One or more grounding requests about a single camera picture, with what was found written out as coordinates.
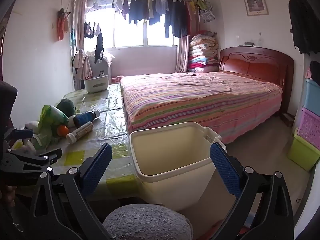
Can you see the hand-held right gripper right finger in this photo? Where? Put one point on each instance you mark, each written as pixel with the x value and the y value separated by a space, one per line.
pixel 225 170

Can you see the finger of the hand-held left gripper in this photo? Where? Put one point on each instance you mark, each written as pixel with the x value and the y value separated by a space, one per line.
pixel 20 133
pixel 32 160

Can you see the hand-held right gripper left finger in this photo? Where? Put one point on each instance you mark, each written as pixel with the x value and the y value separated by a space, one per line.
pixel 97 170

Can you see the plastic bag with green packets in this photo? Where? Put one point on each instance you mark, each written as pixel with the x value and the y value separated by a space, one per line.
pixel 50 122

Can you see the white tube bottle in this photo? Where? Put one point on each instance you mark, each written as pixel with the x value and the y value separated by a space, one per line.
pixel 80 132

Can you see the orange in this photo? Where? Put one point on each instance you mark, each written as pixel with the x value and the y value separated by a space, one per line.
pixel 62 130

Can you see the brown medicine bottle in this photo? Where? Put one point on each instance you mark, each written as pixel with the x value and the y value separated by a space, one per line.
pixel 86 118

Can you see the green plush toy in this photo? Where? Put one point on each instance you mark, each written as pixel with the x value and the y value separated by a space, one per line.
pixel 65 106

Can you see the cream plastic bin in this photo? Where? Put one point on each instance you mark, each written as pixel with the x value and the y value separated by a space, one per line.
pixel 175 150

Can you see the person's left hand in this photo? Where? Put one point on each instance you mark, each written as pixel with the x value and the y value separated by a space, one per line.
pixel 8 195

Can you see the grey fuzzy stool cushion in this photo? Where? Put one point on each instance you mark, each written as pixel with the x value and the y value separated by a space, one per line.
pixel 147 222

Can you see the bed with striped sheet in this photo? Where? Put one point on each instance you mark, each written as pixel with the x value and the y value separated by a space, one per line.
pixel 200 97

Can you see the green storage box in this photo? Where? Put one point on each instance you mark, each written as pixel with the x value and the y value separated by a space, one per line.
pixel 302 152

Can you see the brown cardboard box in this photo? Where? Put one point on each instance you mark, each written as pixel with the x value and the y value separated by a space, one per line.
pixel 287 120

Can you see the white plastic basket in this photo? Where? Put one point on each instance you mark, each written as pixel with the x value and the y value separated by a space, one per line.
pixel 96 85

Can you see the pink striped hanging cloth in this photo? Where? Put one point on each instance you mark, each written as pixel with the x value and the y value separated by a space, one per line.
pixel 81 62

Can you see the pink plastic basket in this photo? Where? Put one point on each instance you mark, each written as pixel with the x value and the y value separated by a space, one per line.
pixel 310 127

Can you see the cloth covered white cabinet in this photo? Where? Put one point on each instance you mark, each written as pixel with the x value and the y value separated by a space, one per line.
pixel 100 67

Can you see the red wooden headboard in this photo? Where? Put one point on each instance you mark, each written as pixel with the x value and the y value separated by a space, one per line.
pixel 250 65

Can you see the black hanging garment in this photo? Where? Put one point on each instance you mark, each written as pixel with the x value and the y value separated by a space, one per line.
pixel 99 46

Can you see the small hanging laundry bunch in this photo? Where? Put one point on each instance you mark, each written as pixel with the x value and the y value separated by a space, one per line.
pixel 90 30

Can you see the pink curtain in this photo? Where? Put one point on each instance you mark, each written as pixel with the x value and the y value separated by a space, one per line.
pixel 80 17
pixel 182 55

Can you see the blue storage box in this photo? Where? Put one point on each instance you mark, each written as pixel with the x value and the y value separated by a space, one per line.
pixel 312 97

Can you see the stack of folded quilts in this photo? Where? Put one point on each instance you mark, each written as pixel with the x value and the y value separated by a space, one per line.
pixel 202 52

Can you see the small dark box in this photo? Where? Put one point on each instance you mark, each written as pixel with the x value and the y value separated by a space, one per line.
pixel 249 43

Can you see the dark cloth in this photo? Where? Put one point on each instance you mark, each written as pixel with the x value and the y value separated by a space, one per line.
pixel 315 72

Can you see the window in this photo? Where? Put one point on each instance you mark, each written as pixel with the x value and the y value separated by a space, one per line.
pixel 130 32

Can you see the row of hanging clothes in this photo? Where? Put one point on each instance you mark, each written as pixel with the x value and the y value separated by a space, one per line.
pixel 175 17

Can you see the red wall bag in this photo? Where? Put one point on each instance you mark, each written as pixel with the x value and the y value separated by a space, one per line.
pixel 62 25

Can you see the framed wall picture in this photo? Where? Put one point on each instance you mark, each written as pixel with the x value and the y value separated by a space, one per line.
pixel 255 2

